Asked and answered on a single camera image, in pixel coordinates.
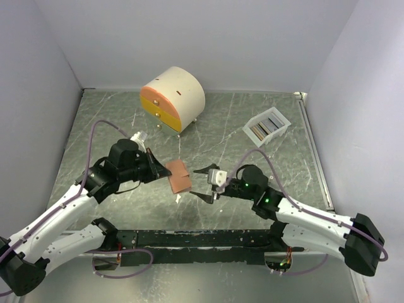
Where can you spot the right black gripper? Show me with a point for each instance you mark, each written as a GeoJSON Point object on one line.
{"type": "Point", "coordinates": [206, 197]}

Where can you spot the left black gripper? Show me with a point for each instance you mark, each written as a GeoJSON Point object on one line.
{"type": "Point", "coordinates": [156, 168]}

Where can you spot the pink leather card holder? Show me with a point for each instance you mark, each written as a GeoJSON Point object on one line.
{"type": "Point", "coordinates": [179, 179]}

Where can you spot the white plastic card bin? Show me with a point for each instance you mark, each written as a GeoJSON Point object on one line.
{"type": "Point", "coordinates": [280, 132]}

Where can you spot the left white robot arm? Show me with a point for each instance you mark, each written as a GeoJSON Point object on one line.
{"type": "Point", "coordinates": [28, 255]}

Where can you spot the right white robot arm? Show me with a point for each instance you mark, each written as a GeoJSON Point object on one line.
{"type": "Point", "coordinates": [356, 241]}

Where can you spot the stack of cards in bin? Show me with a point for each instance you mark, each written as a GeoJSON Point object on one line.
{"type": "Point", "coordinates": [266, 126]}

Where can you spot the cream round drawer cabinet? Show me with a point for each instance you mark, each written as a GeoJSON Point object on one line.
{"type": "Point", "coordinates": [173, 99]}

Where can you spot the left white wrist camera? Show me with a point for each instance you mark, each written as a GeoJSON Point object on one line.
{"type": "Point", "coordinates": [139, 138]}

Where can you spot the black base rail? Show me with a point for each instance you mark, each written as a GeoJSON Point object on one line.
{"type": "Point", "coordinates": [196, 246]}

